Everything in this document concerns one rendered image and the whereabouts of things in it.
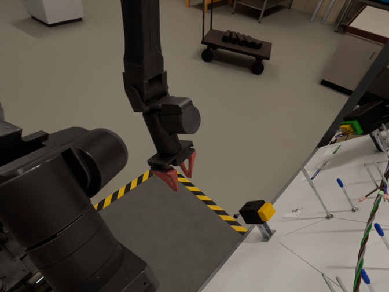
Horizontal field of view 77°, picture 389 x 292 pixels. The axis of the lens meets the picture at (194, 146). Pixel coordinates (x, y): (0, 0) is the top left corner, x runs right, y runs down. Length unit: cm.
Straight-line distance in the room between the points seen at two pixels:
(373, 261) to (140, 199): 152
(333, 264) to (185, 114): 40
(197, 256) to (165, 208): 39
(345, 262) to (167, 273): 119
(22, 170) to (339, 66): 377
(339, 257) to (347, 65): 338
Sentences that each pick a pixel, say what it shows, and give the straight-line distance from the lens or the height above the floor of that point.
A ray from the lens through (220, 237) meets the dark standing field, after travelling 174.
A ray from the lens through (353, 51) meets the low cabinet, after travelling 378.
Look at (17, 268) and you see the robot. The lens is 146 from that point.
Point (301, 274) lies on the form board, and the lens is 58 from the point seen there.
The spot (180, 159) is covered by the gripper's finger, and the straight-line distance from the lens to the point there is 55.
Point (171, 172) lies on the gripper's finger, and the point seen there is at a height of 112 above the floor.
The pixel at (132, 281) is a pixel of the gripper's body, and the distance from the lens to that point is 21.
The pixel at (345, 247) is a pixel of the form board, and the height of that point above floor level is 110.
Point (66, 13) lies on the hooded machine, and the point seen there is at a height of 16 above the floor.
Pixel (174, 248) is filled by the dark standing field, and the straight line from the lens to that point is 167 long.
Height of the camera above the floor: 154
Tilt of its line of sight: 44 degrees down
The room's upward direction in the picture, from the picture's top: 10 degrees clockwise
